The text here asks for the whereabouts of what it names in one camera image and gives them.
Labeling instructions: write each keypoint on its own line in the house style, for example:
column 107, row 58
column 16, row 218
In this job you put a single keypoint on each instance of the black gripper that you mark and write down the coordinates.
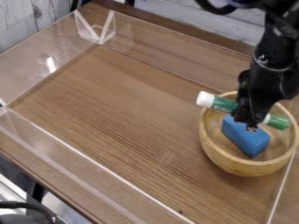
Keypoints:
column 267, row 83

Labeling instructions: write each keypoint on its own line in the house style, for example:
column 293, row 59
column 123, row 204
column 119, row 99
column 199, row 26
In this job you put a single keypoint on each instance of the green white marker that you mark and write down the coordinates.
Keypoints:
column 211, row 101

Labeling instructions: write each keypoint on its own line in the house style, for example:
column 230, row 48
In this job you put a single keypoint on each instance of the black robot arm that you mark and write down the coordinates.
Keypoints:
column 279, row 42

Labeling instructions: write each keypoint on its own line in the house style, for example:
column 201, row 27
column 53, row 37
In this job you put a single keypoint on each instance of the brown wooden bowl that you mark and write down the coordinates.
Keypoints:
column 225, row 153

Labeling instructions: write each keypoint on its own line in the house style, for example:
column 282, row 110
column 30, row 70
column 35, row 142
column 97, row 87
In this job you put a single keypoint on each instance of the blue foam block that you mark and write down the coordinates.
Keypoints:
column 251, row 142

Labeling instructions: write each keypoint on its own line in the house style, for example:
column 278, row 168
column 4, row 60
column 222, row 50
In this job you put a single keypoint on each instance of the clear acrylic corner brace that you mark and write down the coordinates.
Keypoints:
column 93, row 32

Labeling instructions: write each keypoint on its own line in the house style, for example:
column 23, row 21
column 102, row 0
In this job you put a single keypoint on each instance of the clear acrylic tray wall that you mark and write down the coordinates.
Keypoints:
column 101, row 123

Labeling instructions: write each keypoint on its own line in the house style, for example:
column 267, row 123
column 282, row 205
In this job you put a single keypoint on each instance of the black metal table bracket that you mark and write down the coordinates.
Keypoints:
column 38, row 193

